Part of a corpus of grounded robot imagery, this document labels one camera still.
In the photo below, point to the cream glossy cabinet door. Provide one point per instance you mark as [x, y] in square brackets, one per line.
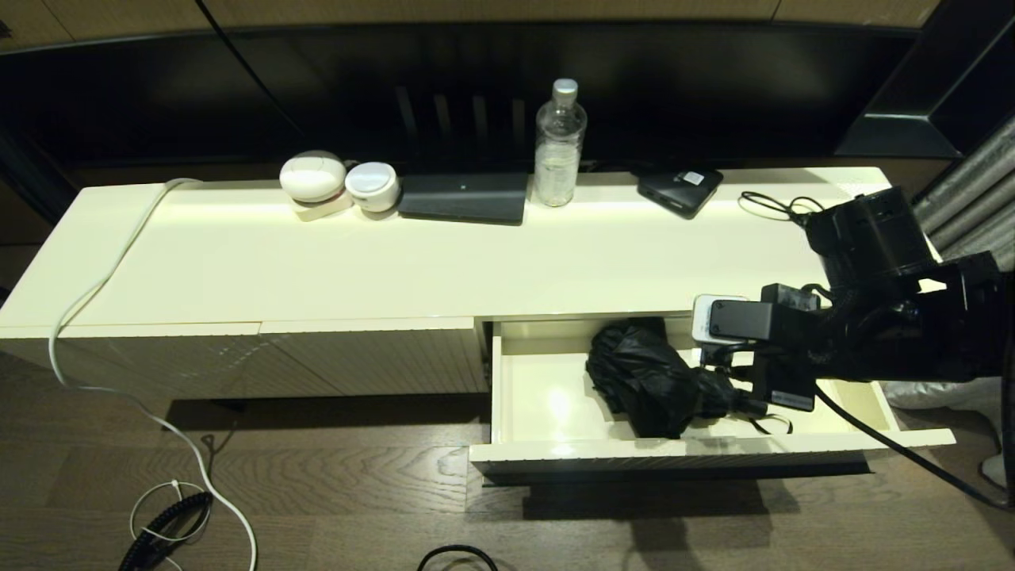
[198, 357]

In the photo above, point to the white low cabinet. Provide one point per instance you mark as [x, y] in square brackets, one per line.
[396, 262]

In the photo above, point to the cream device base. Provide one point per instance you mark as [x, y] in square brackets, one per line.
[320, 212]

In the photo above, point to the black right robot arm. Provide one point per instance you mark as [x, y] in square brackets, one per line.
[896, 333]

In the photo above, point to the grey curtain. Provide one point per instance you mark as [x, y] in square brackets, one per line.
[975, 198]

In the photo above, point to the black television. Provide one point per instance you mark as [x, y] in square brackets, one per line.
[634, 95]

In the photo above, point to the large white round device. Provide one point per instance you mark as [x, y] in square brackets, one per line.
[312, 178]

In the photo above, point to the white round jar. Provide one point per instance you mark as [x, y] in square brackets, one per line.
[372, 186]

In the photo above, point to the clear plastic water bottle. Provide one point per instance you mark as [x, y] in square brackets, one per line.
[557, 159]

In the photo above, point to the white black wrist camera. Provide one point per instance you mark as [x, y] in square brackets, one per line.
[737, 317]

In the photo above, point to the black glossy wall frame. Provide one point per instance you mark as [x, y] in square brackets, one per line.
[896, 127]

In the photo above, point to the small black box white label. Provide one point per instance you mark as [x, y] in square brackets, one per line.
[674, 194]

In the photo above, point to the black umbrella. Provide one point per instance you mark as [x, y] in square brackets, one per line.
[650, 381]

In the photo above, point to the black flat rectangular box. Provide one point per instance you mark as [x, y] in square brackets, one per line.
[464, 198]

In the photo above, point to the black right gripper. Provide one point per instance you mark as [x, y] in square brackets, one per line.
[793, 357]

